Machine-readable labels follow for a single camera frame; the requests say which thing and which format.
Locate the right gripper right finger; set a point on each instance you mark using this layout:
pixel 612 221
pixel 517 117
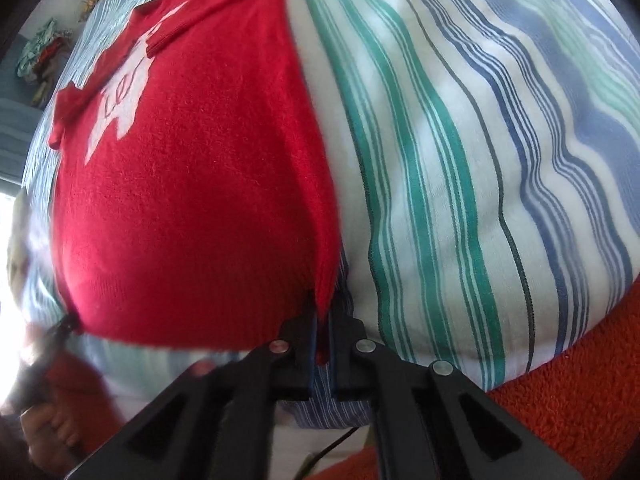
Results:
pixel 432 422

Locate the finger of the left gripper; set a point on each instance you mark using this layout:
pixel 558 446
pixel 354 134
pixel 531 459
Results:
pixel 31 386

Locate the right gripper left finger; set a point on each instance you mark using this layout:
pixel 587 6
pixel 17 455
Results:
pixel 217 425

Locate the red knit sweater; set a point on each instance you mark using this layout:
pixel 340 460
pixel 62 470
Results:
pixel 193 205

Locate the pile of colourful clothes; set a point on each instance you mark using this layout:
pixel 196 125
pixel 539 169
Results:
pixel 42 60

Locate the person's left hand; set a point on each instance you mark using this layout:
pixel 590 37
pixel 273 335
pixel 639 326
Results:
pixel 52 436

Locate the orange red shaggy rug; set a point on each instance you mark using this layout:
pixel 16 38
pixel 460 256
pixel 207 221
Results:
pixel 584 403

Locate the blue curtain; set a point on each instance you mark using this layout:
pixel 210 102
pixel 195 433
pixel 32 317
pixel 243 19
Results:
pixel 19 119

